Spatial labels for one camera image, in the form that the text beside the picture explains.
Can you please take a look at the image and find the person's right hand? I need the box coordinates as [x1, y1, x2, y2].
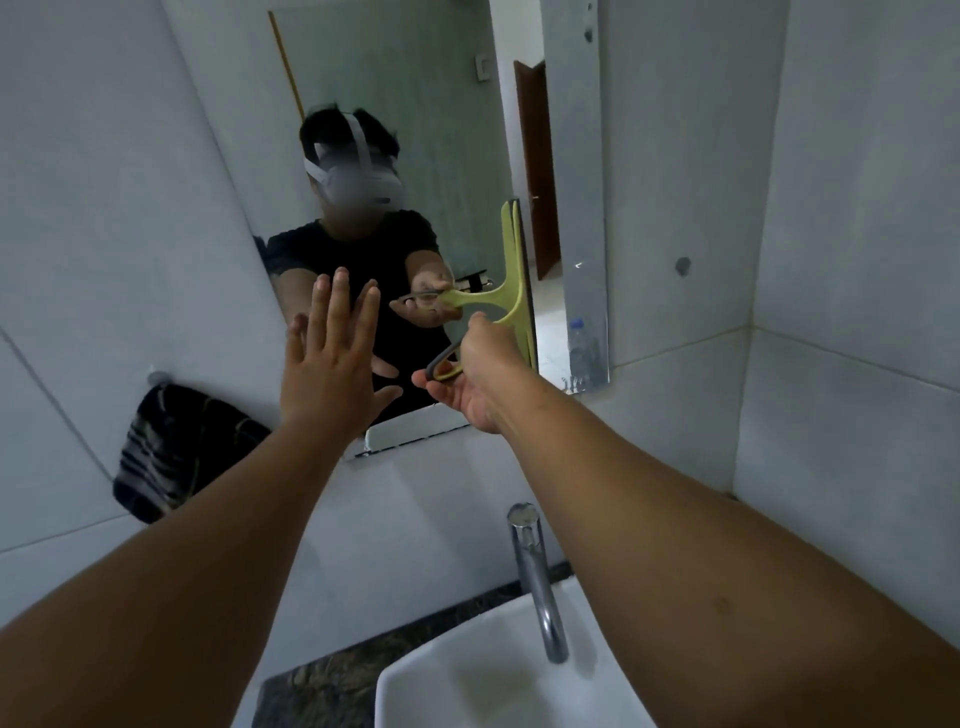
[410, 311, 538, 436]

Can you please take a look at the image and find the person's left hand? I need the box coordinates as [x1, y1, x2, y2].
[278, 267, 404, 444]

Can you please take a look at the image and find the yellow squeegee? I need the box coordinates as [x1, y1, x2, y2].
[425, 198, 540, 384]

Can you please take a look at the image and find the black striped cloth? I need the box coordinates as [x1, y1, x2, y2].
[112, 382, 273, 526]

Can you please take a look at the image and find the rectangular wall mirror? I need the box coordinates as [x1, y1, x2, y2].
[161, 0, 610, 460]

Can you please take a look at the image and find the person's right forearm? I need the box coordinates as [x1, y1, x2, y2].
[494, 374, 960, 728]

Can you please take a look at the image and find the person's left forearm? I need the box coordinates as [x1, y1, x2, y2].
[0, 419, 354, 728]

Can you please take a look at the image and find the chrome faucet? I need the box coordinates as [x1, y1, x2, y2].
[506, 502, 570, 666]

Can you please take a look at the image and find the white ceramic sink basin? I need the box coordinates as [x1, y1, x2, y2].
[373, 573, 658, 728]

